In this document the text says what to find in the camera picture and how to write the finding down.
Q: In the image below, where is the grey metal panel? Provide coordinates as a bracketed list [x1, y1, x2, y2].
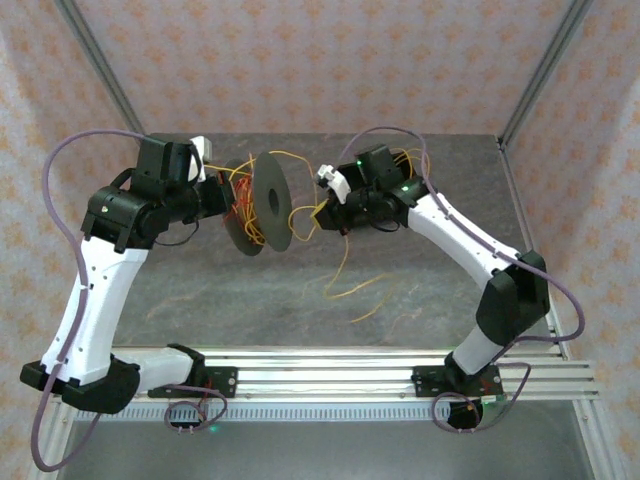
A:
[49, 419, 596, 480]

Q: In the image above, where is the thin yellow wire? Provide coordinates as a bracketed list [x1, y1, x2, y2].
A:
[207, 157, 269, 246]

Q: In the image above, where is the slotted grey cable duct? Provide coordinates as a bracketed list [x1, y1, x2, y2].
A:
[114, 402, 501, 422]

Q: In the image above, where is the aluminium table side rail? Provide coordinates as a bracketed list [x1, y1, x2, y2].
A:
[497, 137, 616, 480]
[29, 394, 76, 480]

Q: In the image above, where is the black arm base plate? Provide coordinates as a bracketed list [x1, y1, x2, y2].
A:
[148, 366, 239, 400]
[412, 366, 503, 400]

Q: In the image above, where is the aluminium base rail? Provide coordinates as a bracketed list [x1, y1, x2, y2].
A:
[112, 344, 601, 402]

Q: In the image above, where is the grey cable spool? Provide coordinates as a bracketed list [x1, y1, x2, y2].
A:
[222, 152, 294, 257]

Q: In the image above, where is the aluminium frame post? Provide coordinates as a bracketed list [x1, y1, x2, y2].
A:
[497, 0, 596, 151]
[53, 0, 151, 139]

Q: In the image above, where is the thin red wire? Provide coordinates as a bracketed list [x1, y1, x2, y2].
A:
[227, 174, 257, 237]

